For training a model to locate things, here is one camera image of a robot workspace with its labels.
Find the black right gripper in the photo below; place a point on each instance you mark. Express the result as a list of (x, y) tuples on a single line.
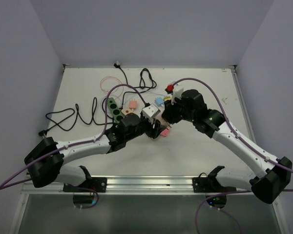
[(169, 111)]

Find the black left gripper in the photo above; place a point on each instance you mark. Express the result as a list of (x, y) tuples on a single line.
[(153, 132)]

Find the beige power strip red sockets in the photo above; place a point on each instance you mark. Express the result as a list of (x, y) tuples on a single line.
[(126, 111)]

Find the green power strip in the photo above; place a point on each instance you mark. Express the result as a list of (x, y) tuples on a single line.
[(114, 110)]

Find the pink USB charger cube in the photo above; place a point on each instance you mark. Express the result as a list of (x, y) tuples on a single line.
[(133, 104)]

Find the blue USB charger cube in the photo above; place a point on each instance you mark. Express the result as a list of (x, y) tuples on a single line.
[(159, 101)]

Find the pink socket adapter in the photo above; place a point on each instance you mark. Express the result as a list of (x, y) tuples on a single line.
[(165, 132)]

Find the beige cube socket adapter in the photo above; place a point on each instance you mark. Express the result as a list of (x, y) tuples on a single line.
[(164, 123)]

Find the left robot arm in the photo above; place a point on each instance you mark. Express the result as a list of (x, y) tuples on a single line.
[(50, 160)]

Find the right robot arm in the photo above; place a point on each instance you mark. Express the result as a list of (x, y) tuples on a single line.
[(269, 175)]

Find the yellow charger plug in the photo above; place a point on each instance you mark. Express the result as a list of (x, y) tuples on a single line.
[(167, 99)]

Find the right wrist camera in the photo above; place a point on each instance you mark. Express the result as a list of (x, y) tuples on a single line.
[(175, 90)]

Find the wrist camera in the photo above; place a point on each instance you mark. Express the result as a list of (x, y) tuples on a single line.
[(151, 112), (175, 90)]

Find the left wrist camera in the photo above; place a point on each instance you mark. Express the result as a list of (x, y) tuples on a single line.
[(151, 112)]

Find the aluminium front rail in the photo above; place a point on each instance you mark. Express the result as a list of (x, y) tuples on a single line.
[(168, 185)]

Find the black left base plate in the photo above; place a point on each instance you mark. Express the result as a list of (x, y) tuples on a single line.
[(98, 184)]

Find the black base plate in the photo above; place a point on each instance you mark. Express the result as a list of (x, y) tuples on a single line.
[(98, 184), (208, 184)]

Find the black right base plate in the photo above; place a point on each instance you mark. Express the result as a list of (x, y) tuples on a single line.
[(208, 184)]

